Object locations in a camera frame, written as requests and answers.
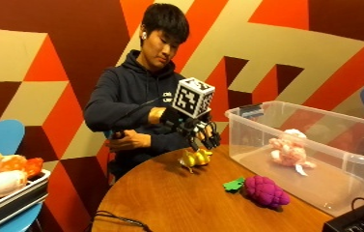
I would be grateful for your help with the black handheld device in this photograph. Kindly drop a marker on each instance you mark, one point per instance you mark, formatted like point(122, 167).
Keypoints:
point(116, 133)

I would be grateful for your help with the yellow soft toy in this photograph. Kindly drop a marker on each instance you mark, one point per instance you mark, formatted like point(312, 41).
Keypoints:
point(195, 158)

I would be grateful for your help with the white marker cube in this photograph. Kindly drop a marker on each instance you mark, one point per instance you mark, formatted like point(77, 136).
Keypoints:
point(192, 96)

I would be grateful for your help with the green leaf soft toy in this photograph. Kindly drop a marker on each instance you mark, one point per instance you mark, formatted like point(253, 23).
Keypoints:
point(235, 185)

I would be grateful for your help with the person in dark hoodie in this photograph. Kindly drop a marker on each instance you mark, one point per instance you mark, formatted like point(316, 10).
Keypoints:
point(126, 87)

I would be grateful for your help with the pink soft toy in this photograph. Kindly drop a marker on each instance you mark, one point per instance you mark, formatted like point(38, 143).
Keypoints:
point(290, 151)

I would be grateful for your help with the purple grape soft toy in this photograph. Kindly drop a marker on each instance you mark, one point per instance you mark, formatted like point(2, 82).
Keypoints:
point(266, 191)

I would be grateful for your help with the orange soft toy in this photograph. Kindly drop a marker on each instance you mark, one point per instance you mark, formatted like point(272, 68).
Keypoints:
point(17, 164)

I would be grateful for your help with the white soft toy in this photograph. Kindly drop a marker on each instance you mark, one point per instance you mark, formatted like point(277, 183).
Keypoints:
point(8, 183)

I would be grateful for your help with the grey tray of toys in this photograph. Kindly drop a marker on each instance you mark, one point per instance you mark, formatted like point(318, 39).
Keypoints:
point(14, 199)

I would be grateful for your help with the white earbud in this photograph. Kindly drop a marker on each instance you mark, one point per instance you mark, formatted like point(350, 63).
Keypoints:
point(144, 35)

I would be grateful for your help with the clear plastic storage bin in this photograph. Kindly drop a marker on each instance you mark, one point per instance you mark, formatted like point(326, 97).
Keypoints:
point(341, 180)

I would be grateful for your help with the black electronic device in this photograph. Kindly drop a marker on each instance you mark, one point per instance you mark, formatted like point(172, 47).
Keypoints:
point(357, 219)

